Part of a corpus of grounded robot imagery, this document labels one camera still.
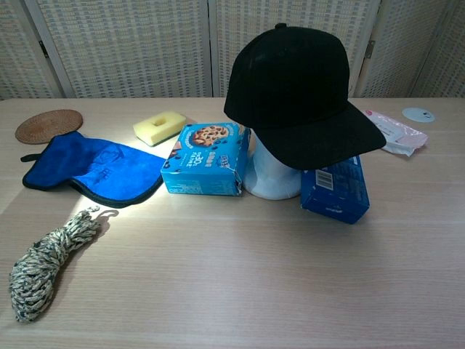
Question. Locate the pink wet wipes pack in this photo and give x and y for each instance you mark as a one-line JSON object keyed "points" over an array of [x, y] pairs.
{"points": [[399, 134]]}

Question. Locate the round woven rattan coaster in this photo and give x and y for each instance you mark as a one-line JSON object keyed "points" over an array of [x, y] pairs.
{"points": [[47, 125]]}

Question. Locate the yellow sponge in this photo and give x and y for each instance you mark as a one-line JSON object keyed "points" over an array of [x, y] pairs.
{"points": [[149, 131]]}

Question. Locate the light blue cookie box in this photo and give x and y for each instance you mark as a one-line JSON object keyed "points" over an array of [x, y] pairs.
{"points": [[203, 163]]}

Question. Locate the black baseball cap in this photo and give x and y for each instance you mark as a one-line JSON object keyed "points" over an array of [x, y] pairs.
{"points": [[290, 91]]}

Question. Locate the blue towel with black trim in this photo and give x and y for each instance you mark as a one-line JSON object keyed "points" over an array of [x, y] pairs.
{"points": [[91, 163]]}

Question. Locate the white foam mannequin head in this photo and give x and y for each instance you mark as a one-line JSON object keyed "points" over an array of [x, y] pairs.
{"points": [[269, 174]]}

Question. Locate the woven folding screen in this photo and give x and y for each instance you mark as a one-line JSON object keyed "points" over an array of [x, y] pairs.
{"points": [[127, 47]]}

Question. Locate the dark blue Oreo box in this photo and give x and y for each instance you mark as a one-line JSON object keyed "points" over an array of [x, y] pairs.
{"points": [[338, 196]]}

